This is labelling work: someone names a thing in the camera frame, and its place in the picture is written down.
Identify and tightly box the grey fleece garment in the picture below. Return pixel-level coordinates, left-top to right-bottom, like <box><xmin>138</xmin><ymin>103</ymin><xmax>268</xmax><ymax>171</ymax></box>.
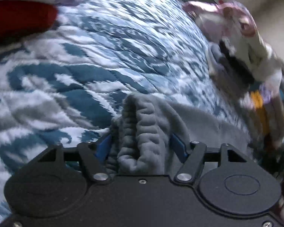
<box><xmin>105</xmin><ymin>93</ymin><xmax>251</xmax><ymax>176</ymax></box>

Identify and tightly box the pile of unfolded clothes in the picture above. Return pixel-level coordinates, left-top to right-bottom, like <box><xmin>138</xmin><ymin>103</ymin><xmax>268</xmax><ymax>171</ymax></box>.
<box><xmin>183</xmin><ymin>1</ymin><xmax>284</xmax><ymax>174</ymax></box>

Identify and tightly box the blue white patterned quilt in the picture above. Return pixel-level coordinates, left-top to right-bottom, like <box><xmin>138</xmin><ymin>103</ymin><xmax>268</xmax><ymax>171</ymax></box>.
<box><xmin>0</xmin><ymin>0</ymin><xmax>247</xmax><ymax>223</ymax></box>

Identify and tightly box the red folded garment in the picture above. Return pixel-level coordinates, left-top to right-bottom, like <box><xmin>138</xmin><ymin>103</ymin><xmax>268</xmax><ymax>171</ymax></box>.
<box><xmin>0</xmin><ymin>0</ymin><xmax>58</xmax><ymax>40</ymax></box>

